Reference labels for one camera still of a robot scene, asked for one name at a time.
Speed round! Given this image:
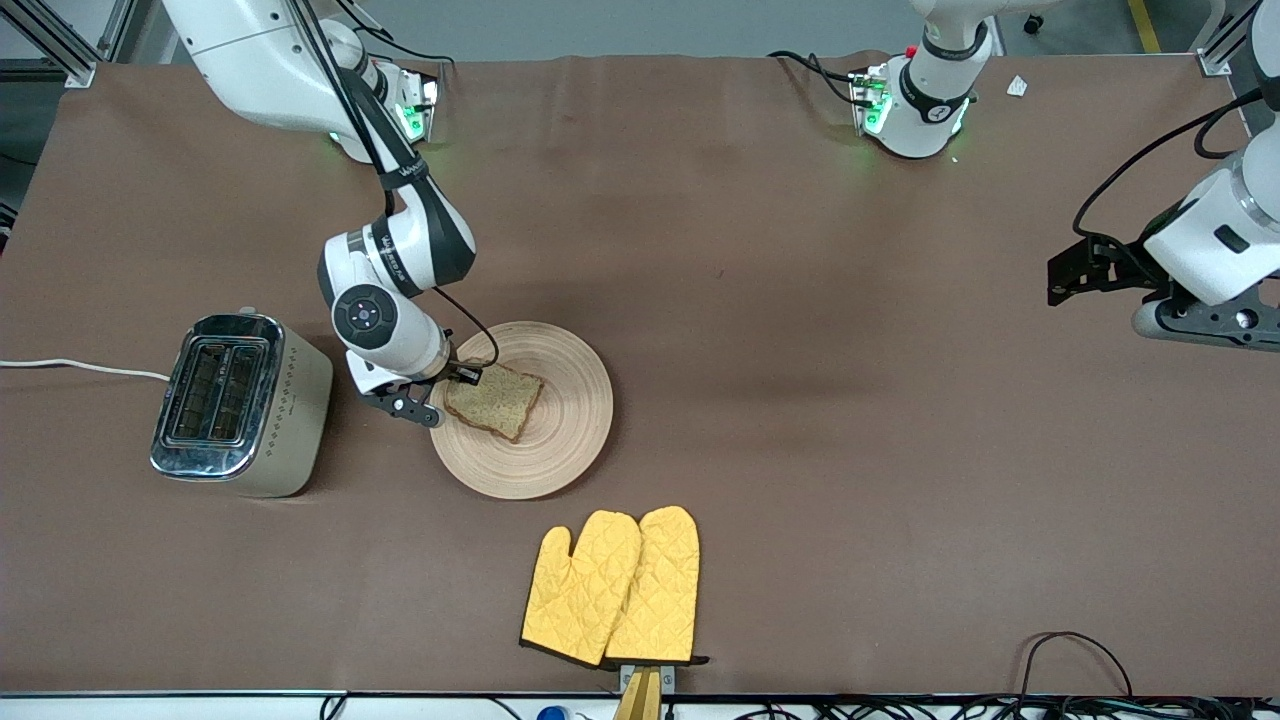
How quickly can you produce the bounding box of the aluminium frame profile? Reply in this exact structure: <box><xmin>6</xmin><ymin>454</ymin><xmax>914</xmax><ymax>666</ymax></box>
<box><xmin>1195</xmin><ymin>0</ymin><xmax>1280</xmax><ymax>76</ymax></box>
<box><xmin>0</xmin><ymin>0</ymin><xmax>136</xmax><ymax>89</ymax></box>

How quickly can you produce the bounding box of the black base power cable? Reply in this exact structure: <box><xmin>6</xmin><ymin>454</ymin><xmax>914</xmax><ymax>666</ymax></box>
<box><xmin>380</xmin><ymin>40</ymin><xmax>456</xmax><ymax>71</ymax></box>
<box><xmin>768</xmin><ymin>50</ymin><xmax>866</xmax><ymax>106</ymax></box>

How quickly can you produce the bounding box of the yellow quilted oven mitt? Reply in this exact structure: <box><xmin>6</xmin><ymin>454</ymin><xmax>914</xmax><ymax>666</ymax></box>
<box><xmin>603</xmin><ymin>505</ymin><xmax>709</xmax><ymax>668</ymax></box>
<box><xmin>520</xmin><ymin>510</ymin><xmax>643</xmax><ymax>668</ymax></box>

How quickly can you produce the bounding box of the black cable tangle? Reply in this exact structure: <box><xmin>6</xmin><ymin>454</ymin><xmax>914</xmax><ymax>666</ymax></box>
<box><xmin>740</xmin><ymin>695</ymin><xmax>1280</xmax><ymax>720</ymax></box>

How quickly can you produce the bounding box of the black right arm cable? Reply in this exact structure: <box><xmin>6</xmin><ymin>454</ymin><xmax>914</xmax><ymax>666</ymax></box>
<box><xmin>290</xmin><ymin>0</ymin><xmax>501</xmax><ymax>369</ymax></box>

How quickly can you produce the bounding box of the base connector box green light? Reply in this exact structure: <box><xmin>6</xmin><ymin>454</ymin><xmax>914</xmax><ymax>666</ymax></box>
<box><xmin>395</xmin><ymin>70</ymin><xmax>441</xmax><ymax>143</ymax></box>
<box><xmin>850</xmin><ymin>65</ymin><xmax>893</xmax><ymax>137</ymax></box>

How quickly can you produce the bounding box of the black looped cable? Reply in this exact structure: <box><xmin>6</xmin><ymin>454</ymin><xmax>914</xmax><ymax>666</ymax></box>
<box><xmin>1018</xmin><ymin>632</ymin><xmax>1136</xmax><ymax>701</ymax></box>

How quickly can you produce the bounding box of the cream and chrome toaster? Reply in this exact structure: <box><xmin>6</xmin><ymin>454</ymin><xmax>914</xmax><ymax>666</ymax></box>
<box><xmin>150</xmin><ymin>306</ymin><xmax>334</xmax><ymax>499</ymax></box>

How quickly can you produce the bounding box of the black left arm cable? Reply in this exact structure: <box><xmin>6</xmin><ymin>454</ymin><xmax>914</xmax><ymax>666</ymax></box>
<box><xmin>1073</xmin><ymin>88</ymin><xmax>1266</xmax><ymax>263</ymax></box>

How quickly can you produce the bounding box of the brown bread slice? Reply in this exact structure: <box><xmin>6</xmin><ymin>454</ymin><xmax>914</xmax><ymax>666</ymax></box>
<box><xmin>444</xmin><ymin>360</ymin><xmax>546</xmax><ymax>444</ymax></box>

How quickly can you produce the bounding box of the white toaster power cord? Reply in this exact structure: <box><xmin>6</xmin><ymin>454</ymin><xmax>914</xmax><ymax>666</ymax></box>
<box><xmin>0</xmin><ymin>358</ymin><xmax>171</xmax><ymax>383</ymax></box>

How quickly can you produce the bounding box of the brown table cover cloth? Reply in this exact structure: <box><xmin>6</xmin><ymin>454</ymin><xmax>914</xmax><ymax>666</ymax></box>
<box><xmin>0</xmin><ymin>50</ymin><xmax>1280</xmax><ymax>696</ymax></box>

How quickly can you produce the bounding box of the round wooden plate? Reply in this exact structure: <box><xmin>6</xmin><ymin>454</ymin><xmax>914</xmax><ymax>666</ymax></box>
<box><xmin>429</xmin><ymin>320</ymin><xmax>614</xmax><ymax>501</ymax></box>

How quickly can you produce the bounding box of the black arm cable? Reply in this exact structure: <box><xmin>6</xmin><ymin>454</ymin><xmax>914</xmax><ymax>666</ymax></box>
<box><xmin>290</xmin><ymin>0</ymin><xmax>501</xmax><ymax>369</ymax></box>
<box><xmin>1073</xmin><ymin>88</ymin><xmax>1266</xmax><ymax>263</ymax></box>

